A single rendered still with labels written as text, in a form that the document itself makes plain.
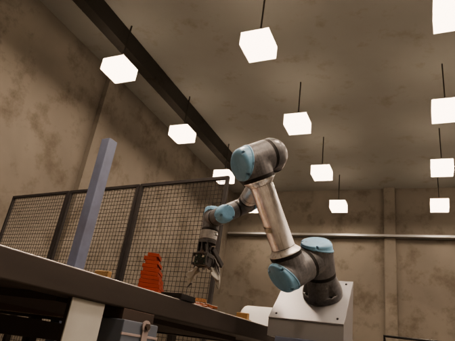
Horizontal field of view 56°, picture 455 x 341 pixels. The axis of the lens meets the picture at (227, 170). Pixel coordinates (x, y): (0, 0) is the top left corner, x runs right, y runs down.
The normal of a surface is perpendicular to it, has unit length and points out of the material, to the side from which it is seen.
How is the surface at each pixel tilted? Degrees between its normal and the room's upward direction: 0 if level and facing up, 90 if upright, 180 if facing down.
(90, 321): 90
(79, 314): 90
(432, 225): 90
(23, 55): 90
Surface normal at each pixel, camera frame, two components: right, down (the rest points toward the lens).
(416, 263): -0.39, -0.41
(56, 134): 0.91, -0.04
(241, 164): -0.83, 0.16
